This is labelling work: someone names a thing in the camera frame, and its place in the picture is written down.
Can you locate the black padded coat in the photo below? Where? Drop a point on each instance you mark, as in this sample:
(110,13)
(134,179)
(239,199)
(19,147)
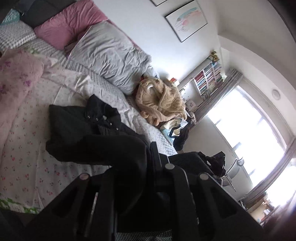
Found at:
(111,143)

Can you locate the cherry print bed sheet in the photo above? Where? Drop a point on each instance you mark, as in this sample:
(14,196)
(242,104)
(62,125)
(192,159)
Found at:
(27,157)

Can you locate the pink floral quilt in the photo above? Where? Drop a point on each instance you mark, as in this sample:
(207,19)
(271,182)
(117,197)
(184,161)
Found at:
(18,88)

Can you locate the teal patterned pillow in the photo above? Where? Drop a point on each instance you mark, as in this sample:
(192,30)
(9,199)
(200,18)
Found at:
(10,17)

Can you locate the white bookshelf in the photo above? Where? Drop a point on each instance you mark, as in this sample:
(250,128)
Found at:
(205,78)

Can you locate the round ceiling light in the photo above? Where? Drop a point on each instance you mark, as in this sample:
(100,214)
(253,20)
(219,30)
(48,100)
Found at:
(276,94)

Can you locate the window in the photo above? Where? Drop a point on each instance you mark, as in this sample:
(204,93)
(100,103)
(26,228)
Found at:
(247,134)

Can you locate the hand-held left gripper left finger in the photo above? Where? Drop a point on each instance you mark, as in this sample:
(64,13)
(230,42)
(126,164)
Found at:
(101,183)

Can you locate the grey curtain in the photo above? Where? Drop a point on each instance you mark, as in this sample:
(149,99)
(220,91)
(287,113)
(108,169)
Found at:
(272,178)
(219,92)

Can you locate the yellow flowers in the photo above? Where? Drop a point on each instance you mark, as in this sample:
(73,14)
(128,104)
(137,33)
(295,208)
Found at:
(214,56)

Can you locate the light grey pillow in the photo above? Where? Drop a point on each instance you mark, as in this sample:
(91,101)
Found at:
(111,55)

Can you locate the houndstooth cloth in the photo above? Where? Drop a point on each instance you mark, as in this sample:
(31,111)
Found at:
(143,236)

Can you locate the dark grey headboard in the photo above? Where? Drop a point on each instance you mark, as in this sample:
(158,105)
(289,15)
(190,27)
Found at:
(44,9)

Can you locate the framed feather picture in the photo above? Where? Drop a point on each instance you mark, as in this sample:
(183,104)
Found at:
(186,19)

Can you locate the dark clothes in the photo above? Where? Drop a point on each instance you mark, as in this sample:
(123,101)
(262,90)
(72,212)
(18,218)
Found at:
(214,163)

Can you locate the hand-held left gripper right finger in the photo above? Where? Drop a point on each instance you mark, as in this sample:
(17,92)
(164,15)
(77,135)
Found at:
(155,157)

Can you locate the white printed bag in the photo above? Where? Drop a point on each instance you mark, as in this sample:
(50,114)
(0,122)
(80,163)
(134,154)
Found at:
(173,126)

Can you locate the green print cloth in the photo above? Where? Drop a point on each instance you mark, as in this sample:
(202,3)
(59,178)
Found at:
(16,205)

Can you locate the beige fleece blanket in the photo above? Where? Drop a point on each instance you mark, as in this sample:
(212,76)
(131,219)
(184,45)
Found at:
(161,102)

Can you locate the grey chair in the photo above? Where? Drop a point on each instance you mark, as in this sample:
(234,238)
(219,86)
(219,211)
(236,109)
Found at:
(234,170)

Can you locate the pink pillow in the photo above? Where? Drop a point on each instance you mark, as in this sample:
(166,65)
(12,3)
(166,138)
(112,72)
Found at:
(67,23)

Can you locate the grey checked pillow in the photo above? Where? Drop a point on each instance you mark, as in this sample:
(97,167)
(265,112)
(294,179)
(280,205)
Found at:
(16,34)

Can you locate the wooden desk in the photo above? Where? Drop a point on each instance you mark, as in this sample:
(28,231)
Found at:
(261,209)

